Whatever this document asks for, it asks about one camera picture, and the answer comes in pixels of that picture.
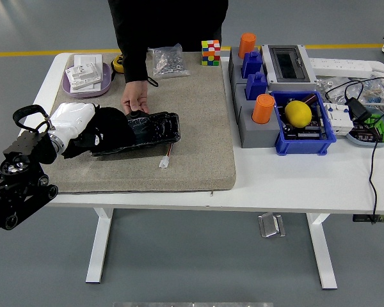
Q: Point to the person's right hand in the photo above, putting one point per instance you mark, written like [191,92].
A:
[134,94]

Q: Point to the black rag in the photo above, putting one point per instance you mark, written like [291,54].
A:
[115,128]

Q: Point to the glossy black panel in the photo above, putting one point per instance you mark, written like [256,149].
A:
[156,128]

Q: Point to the person's right forearm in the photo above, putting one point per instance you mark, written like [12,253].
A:
[135,60]

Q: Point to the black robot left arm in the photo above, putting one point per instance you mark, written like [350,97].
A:
[19,198]

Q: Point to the purple tray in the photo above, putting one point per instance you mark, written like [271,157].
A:
[106,81]

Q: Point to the yellow tape measure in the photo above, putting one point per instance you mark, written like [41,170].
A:
[118,64]

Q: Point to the clear bag of screws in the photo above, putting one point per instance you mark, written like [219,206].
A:
[168,62]

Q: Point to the grey-brown mat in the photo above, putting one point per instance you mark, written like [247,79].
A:
[195,128]

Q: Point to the colourful puzzle cube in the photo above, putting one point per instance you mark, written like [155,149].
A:
[211,52]

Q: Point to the person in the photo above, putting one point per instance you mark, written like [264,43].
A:
[179,19]

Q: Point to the blue block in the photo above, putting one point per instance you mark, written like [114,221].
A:
[256,88]
[252,65]

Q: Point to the orange cylinder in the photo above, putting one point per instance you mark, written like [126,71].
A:
[247,44]
[263,110]

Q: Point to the white electrical distribution box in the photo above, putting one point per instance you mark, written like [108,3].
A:
[288,65]

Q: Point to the white table leg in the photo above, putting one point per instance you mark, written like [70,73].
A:
[323,252]
[97,249]

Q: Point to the yellow lemon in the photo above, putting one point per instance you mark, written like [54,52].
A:
[298,113]

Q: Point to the brown cylinder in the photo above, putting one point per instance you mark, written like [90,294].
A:
[311,99]

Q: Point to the dark circuit board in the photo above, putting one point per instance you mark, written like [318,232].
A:
[307,132]

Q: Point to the blue plastic bin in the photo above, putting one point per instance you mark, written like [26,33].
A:
[304,147]

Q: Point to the clear bag of parts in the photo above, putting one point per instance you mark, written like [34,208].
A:
[331,84]

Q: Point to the white power strip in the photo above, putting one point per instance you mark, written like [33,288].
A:
[339,65]

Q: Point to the white circuit breaker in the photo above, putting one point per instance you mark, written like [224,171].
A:
[339,123]

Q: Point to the black power adapter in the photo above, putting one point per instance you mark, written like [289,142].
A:
[358,110]

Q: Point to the green plastic part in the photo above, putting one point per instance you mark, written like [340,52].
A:
[382,128]

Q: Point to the black control box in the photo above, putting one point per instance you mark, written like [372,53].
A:
[360,219]

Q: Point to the white switch plate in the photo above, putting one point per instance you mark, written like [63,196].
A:
[88,58]

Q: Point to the metal bracket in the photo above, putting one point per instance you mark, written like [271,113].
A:
[270,225]

